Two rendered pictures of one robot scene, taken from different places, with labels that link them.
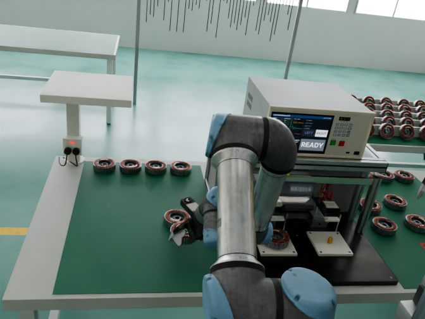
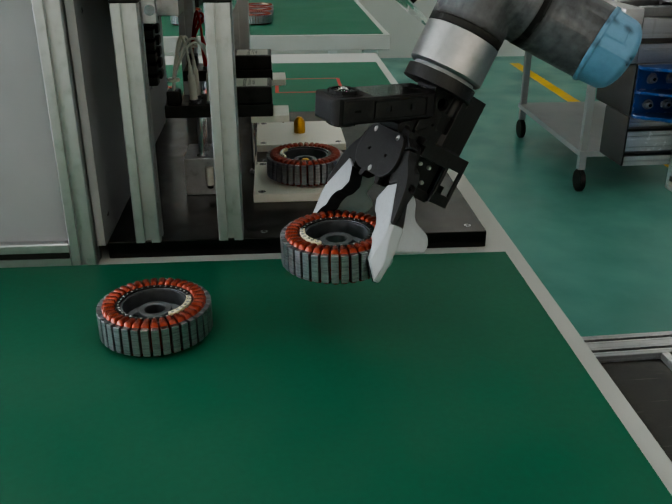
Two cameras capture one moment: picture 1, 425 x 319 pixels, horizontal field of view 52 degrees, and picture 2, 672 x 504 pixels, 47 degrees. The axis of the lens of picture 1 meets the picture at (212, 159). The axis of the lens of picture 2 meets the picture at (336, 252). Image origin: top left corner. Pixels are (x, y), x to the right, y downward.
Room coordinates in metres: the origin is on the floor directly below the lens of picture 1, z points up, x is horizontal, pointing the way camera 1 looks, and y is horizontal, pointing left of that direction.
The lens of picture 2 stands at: (1.26, 0.77, 1.14)
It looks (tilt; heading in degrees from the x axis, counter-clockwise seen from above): 24 degrees down; 277
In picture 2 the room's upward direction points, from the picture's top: straight up
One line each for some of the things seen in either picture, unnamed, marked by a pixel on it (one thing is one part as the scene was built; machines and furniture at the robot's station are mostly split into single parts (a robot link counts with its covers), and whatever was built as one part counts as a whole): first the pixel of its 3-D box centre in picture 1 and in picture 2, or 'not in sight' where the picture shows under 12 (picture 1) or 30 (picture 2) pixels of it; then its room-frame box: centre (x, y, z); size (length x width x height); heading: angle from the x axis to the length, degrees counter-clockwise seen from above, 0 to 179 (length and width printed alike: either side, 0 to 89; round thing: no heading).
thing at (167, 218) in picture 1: (176, 219); (155, 315); (1.53, 0.12, 0.77); 0.11 x 0.11 x 0.04
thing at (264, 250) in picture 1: (274, 243); (305, 179); (1.45, -0.30, 0.78); 0.15 x 0.15 x 0.01; 12
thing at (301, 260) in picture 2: (184, 232); (336, 245); (1.35, 0.07, 0.84); 0.11 x 0.11 x 0.04
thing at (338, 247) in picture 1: (329, 243); (299, 135); (1.50, -0.54, 0.78); 0.15 x 0.15 x 0.01; 12
